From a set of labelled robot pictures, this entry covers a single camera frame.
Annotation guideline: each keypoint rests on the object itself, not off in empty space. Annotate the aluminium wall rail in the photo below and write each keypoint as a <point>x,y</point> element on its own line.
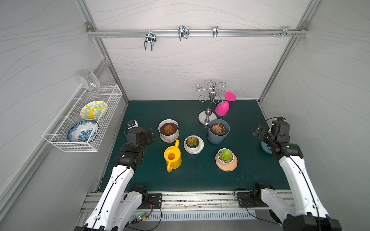
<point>194,33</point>

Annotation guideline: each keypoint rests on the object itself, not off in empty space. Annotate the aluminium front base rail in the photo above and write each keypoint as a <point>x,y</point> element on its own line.
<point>192,200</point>

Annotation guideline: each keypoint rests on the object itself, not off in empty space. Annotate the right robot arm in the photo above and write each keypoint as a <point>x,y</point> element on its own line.
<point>308,214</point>

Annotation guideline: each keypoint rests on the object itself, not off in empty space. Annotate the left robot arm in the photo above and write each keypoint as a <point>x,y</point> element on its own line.
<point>110,214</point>

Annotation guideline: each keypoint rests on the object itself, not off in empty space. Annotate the blue white patterned plate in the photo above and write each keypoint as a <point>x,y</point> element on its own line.
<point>83,131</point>

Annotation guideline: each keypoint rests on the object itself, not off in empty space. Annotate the metal double hook left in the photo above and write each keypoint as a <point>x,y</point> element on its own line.
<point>150,39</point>

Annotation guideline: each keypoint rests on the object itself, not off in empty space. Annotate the blue bowl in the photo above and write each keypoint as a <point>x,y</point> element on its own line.
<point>266,148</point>

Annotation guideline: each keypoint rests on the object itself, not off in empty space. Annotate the metal double hook middle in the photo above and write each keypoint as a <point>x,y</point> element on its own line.
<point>183,32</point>

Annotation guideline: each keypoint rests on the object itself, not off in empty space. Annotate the small white pot succulent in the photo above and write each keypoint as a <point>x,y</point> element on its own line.
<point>193,144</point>

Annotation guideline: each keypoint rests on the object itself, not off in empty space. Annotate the blue-grey pot pink succulent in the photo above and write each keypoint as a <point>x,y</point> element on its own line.
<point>218,130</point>

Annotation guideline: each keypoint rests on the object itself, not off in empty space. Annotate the white wire basket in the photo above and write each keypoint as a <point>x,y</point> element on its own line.
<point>84,120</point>

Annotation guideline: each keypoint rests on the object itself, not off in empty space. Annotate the metal double hook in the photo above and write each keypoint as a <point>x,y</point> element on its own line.
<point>183,32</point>
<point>150,39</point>

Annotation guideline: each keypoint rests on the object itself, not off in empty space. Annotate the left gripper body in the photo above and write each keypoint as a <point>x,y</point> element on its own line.
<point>147,135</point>

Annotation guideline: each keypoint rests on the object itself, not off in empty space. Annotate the pink wine glass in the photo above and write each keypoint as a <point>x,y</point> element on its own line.
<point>223,108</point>

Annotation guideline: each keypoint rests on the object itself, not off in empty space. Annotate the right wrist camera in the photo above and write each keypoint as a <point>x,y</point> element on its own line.
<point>280,119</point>

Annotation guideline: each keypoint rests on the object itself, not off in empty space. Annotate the yellow watering can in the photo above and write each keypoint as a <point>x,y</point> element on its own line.
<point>172,156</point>

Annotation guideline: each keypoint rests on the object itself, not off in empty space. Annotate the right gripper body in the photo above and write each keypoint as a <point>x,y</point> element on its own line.
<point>260,133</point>

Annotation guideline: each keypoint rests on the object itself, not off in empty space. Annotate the white pot red succulent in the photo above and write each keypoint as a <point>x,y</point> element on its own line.
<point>168,127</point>

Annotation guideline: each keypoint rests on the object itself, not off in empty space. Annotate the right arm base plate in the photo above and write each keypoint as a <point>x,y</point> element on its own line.
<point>245,200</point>

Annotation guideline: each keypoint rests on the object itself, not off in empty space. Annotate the silver glass hanger stand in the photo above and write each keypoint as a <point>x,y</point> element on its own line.
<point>213,88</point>

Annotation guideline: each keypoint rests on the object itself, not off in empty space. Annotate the yellow green patterned plate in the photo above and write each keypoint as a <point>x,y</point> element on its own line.
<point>94,110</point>

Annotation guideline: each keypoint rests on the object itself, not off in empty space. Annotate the white pot green succulent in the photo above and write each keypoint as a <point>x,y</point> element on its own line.
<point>224,157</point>

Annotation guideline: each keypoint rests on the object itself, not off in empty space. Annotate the clear glass cup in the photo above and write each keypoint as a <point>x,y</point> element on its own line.
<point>89,80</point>

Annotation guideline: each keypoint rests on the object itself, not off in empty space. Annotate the terracotta saucer back left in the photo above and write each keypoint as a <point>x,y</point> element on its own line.
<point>170,138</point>

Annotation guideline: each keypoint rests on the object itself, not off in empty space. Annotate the green table mat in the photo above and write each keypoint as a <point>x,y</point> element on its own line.
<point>199,172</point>

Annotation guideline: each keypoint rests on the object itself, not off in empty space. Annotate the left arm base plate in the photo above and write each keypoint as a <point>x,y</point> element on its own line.
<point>155,199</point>

